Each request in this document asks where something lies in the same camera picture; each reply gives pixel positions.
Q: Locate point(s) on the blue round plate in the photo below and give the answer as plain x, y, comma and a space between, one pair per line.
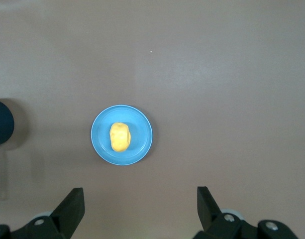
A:
139, 134

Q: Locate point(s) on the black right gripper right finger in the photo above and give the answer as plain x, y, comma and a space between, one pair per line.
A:
209, 214

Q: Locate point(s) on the yellow potato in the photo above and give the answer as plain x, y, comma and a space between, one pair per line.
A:
120, 137

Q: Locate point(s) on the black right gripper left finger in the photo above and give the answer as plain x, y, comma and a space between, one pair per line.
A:
67, 216

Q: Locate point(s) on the brown table cloth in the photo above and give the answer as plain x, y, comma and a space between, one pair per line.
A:
192, 74

